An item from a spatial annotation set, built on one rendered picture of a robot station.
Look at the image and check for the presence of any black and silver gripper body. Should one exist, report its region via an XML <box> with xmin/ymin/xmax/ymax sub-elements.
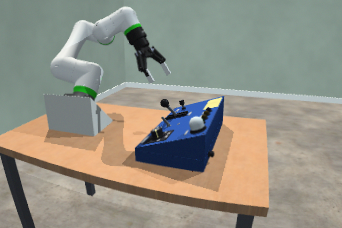
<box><xmin>133</xmin><ymin>38</ymin><xmax>152</xmax><ymax>58</ymax></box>

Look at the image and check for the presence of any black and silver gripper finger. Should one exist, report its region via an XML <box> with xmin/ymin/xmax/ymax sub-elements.
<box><xmin>148</xmin><ymin>46</ymin><xmax>171</xmax><ymax>75</ymax></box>
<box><xmin>135</xmin><ymin>50</ymin><xmax>155</xmax><ymax>84</ymax></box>

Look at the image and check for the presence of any blue control panel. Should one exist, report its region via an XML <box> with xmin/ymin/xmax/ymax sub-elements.
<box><xmin>135</xmin><ymin>96</ymin><xmax>224</xmax><ymax>172</ymax></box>

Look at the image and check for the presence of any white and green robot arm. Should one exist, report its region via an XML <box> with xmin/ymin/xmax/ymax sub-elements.
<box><xmin>50</xmin><ymin>7</ymin><xmax>147</xmax><ymax>101</ymax></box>

